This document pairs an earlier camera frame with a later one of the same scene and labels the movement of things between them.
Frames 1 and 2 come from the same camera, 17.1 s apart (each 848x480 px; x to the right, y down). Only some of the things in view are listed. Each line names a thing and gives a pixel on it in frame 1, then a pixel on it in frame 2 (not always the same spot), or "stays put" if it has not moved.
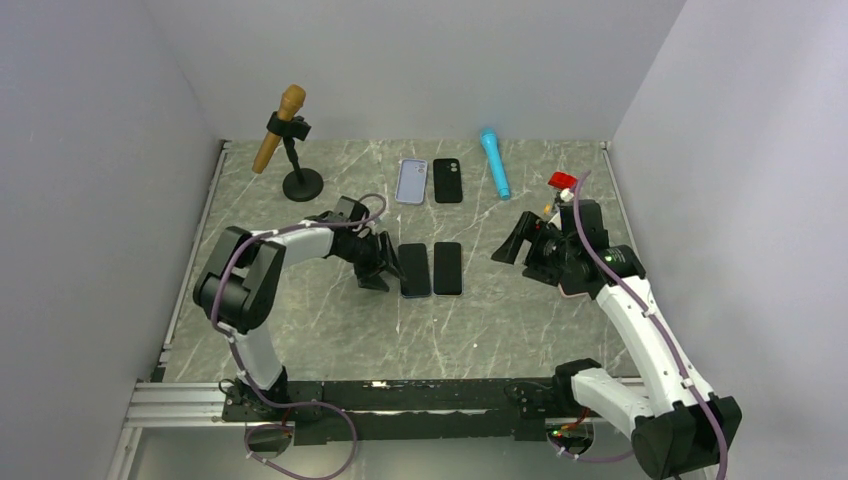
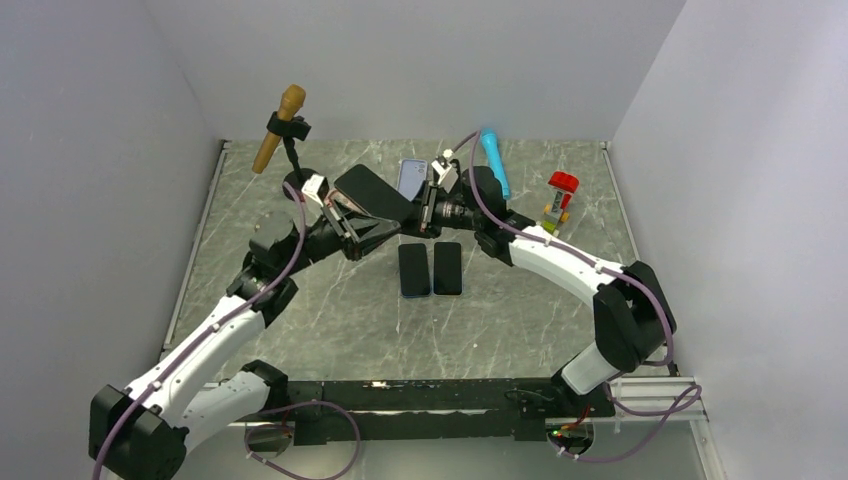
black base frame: [417, 410] stays put
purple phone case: [411, 182] stays put
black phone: [447, 268] stays put
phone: [573, 290] to [376, 196]
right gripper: [536, 269] to [421, 221]
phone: [413, 262] stays put
